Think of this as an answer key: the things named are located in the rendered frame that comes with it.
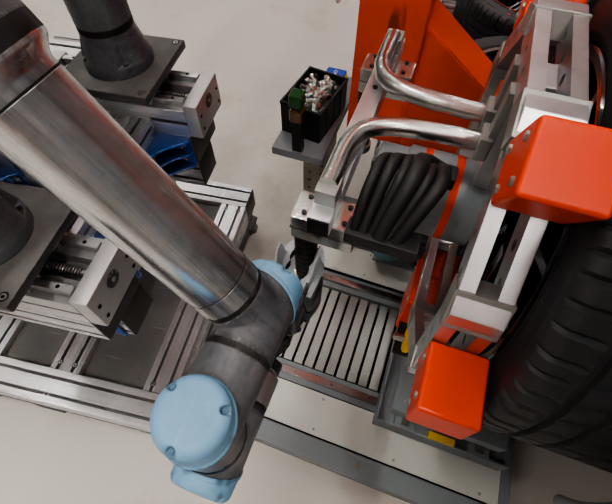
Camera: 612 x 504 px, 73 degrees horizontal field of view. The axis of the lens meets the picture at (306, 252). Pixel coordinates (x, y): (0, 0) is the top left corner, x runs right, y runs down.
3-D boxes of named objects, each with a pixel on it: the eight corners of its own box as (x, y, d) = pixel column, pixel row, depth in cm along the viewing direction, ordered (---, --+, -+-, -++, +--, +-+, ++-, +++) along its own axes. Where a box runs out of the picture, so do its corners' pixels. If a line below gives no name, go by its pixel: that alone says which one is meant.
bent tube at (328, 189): (468, 247, 49) (505, 188, 40) (313, 203, 52) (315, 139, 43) (487, 147, 57) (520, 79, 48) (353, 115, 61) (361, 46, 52)
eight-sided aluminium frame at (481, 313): (422, 409, 77) (595, 256, 31) (388, 396, 78) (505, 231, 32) (466, 196, 104) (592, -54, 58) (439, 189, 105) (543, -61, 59)
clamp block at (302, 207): (351, 255, 57) (354, 233, 53) (289, 236, 59) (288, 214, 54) (361, 227, 60) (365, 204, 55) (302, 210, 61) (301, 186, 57)
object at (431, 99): (489, 137, 58) (522, 68, 49) (357, 106, 62) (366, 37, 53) (502, 65, 67) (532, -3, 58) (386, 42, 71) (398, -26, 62)
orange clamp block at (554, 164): (565, 226, 41) (613, 221, 32) (485, 204, 43) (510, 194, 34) (589, 157, 41) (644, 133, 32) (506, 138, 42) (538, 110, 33)
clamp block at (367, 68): (405, 103, 74) (412, 77, 70) (357, 92, 76) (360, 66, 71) (411, 86, 77) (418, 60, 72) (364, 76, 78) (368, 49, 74)
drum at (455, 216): (476, 267, 70) (511, 216, 58) (355, 231, 74) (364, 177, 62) (486, 205, 77) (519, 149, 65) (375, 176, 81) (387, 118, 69)
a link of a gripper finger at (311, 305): (331, 281, 62) (303, 329, 58) (331, 285, 63) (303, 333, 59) (303, 267, 63) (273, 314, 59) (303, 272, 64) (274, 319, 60)
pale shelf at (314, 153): (321, 166, 131) (321, 159, 128) (271, 153, 134) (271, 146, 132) (359, 86, 153) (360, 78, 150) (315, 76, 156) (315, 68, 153)
